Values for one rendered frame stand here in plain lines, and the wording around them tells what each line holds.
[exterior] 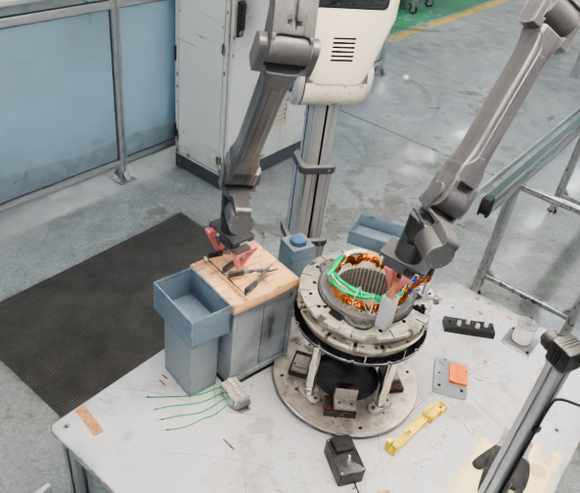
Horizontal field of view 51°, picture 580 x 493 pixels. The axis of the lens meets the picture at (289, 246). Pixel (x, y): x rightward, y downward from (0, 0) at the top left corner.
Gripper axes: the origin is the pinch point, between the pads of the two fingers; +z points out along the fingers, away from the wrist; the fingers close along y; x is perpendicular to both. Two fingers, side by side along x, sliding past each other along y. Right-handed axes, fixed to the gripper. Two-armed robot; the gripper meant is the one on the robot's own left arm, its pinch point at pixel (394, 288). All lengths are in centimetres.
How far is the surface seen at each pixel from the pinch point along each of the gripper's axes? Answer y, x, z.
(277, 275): -28.3, 3.2, 17.2
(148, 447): -31, -37, 47
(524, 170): 5, 173, 43
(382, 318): 0.6, -1.4, 8.0
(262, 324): -26.2, -3.1, 28.4
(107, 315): -124, 44, 132
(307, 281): -20.1, 2.7, 13.4
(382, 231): -17, 44, 19
